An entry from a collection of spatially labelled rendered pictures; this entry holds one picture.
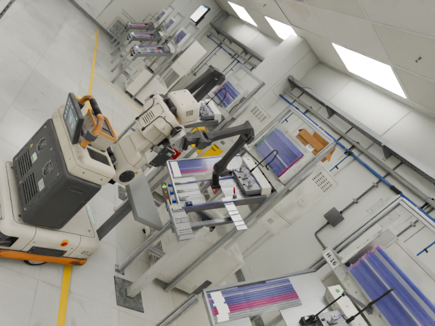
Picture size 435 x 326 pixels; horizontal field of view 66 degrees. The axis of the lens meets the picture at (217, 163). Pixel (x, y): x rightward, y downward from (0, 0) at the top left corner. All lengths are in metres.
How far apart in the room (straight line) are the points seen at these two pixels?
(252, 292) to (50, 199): 1.23
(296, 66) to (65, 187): 4.79
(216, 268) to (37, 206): 1.68
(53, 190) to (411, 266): 1.99
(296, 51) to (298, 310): 4.64
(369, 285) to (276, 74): 4.45
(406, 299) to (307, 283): 0.54
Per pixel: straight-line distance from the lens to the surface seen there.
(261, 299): 2.03
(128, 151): 2.23
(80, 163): 1.87
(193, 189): 2.75
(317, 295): 2.15
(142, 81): 7.00
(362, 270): 2.08
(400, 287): 2.00
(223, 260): 3.08
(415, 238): 3.77
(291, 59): 5.98
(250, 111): 3.99
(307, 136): 3.33
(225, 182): 2.86
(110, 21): 10.90
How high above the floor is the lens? 1.61
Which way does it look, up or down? 11 degrees down
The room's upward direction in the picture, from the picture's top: 47 degrees clockwise
